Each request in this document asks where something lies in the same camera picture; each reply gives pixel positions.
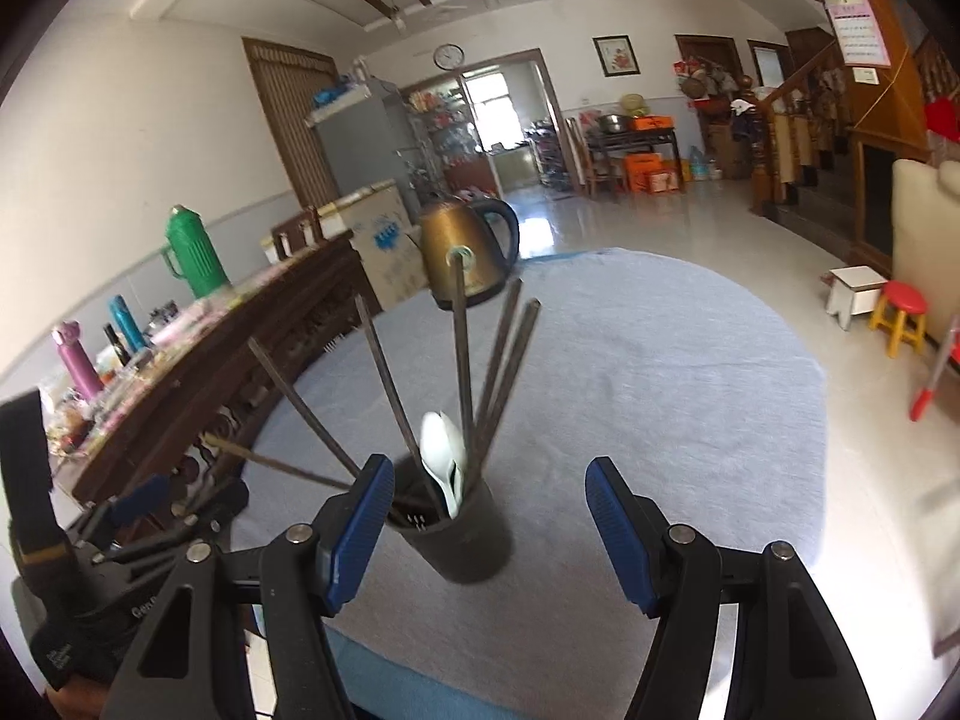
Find black utensil holder cup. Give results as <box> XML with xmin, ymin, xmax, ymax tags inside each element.
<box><xmin>387</xmin><ymin>455</ymin><xmax>512</xmax><ymax>585</ymax></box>

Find dark carved wooden sideboard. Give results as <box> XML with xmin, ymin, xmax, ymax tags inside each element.
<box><xmin>53</xmin><ymin>232</ymin><xmax>381</xmax><ymax>504</ymax></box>

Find purple water bottle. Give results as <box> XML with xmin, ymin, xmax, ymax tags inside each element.
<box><xmin>50</xmin><ymin>320</ymin><xmax>104</xmax><ymax>403</ymax></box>

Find small black bottle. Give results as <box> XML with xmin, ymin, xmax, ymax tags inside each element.
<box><xmin>103</xmin><ymin>323</ymin><xmax>132</xmax><ymax>367</ymax></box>

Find teal water bottle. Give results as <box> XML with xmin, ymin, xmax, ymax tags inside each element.
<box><xmin>109</xmin><ymin>294</ymin><xmax>149</xmax><ymax>355</ymax></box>

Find white ceramic spoon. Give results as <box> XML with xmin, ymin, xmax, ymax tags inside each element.
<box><xmin>420</xmin><ymin>411</ymin><xmax>467</xmax><ymax>518</ymax></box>

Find light blue table cloth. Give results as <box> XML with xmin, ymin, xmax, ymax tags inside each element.
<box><xmin>227</xmin><ymin>245</ymin><xmax>832</xmax><ymax>720</ymax></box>

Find green thermos jug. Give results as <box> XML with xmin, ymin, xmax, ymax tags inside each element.
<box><xmin>161</xmin><ymin>205</ymin><xmax>231</xmax><ymax>299</ymax></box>

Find wooden chair behind sideboard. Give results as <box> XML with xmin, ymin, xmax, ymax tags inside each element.
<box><xmin>270</xmin><ymin>208</ymin><xmax>324</xmax><ymax>262</ymax></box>

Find white chest freezer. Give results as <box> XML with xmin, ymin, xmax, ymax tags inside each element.
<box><xmin>317</xmin><ymin>181</ymin><xmax>428</xmax><ymax>310</ymax></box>

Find red white toy bat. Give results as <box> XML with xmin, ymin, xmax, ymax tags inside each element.
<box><xmin>910</xmin><ymin>314</ymin><xmax>960</xmax><ymax>421</ymax></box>

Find white small stool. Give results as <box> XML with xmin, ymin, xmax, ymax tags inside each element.
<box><xmin>825</xmin><ymin>265</ymin><xmax>887</xmax><ymax>332</ymax></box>

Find red and yellow stool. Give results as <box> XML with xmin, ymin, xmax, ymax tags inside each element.
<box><xmin>869</xmin><ymin>280</ymin><xmax>928</xmax><ymax>359</ymax></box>

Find gold electric kettle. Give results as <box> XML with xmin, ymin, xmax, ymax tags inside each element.
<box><xmin>420</xmin><ymin>197</ymin><xmax>519</xmax><ymax>310</ymax></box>

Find grey refrigerator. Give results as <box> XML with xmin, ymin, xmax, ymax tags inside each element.
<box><xmin>306</xmin><ymin>78</ymin><xmax>427</xmax><ymax>223</ymax></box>

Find wooden stair railing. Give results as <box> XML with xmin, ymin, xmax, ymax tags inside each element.
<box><xmin>748</xmin><ymin>26</ymin><xmax>853</xmax><ymax>213</ymax></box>

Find dark wooden side table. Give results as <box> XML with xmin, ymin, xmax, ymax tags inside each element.
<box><xmin>586</xmin><ymin>121</ymin><xmax>686</xmax><ymax>195</ymax></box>

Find cream sofa armrest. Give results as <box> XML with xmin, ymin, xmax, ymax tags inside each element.
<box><xmin>892</xmin><ymin>160</ymin><xmax>960</xmax><ymax>340</ymax></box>

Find orange box on table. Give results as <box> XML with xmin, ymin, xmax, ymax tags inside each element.
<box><xmin>631</xmin><ymin>115</ymin><xmax>674</xmax><ymax>132</ymax></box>

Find round wall clock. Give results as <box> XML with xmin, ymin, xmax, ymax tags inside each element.
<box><xmin>433</xmin><ymin>43</ymin><xmax>466</xmax><ymax>71</ymax></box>

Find framed wall picture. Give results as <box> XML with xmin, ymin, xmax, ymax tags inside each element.
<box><xmin>592</xmin><ymin>34</ymin><xmax>641</xmax><ymax>78</ymax></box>

